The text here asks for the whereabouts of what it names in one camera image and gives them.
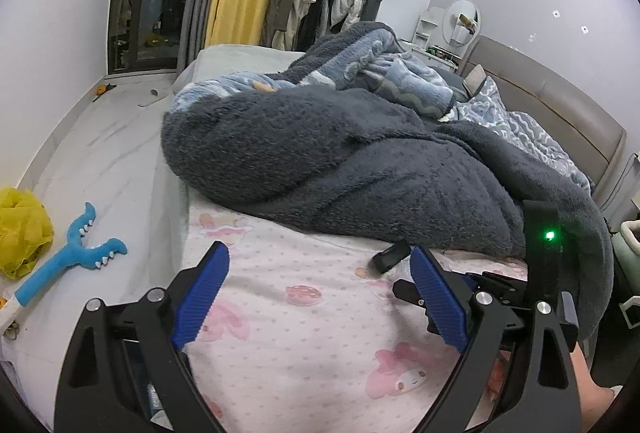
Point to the grey pillow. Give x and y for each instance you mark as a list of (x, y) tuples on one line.
[(475, 80)]

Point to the round vanity mirror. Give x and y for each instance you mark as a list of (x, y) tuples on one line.
[(460, 20)]

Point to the pink printed bed sheet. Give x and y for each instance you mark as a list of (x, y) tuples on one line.
[(300, 263)]

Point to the person's right forearm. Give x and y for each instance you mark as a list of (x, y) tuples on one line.
[(590, 393)]

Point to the blue forked plush toy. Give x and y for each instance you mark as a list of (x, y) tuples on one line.
[(65, 260)]

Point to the white frame object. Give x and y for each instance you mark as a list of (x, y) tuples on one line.
[(631, 310)]

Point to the white vanity shelf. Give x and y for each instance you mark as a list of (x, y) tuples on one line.
[(427, 25)]

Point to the pale green container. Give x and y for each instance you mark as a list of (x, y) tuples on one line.
[(631, 238)]

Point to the white vanity table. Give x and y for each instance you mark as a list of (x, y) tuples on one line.
[(440, 54)]

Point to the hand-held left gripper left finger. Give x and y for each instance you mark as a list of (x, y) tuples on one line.
[(200, 298)]

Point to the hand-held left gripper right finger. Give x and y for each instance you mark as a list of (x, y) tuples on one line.
[(440, 303)]

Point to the small black device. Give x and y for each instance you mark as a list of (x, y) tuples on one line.
[(390, 258)]

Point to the grey mattress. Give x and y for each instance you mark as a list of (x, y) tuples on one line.
[(235, 58)]

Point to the dark grey fleece blanket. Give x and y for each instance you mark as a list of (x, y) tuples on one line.
[(325, 153)]

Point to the small orange object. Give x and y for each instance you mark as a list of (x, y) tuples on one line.
[(102, 89)]

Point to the beige padded headboard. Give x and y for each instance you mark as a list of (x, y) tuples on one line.
[(550, 83)]

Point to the light blue wavy quilt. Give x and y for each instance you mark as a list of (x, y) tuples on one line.
[(525, 133)]

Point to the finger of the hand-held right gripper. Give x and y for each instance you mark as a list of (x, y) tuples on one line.
[(405, 292)]

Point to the blue patterned fleece blanket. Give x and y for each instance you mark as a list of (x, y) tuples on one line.
[(400, 73)]

